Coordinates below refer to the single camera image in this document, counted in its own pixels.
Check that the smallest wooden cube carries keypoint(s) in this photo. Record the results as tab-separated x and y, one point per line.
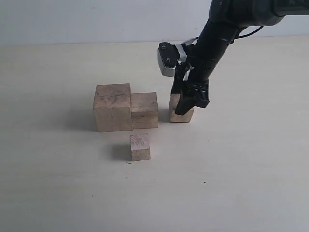
139	146

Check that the second largest wooden cube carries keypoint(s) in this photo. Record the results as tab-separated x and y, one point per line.
144	110

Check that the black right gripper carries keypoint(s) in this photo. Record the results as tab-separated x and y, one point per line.
191	93

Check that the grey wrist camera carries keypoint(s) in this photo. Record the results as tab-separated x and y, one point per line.
167	55

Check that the third largest wooden cube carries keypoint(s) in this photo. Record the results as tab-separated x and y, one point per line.
173	117

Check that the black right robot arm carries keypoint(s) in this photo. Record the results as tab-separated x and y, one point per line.
193	61

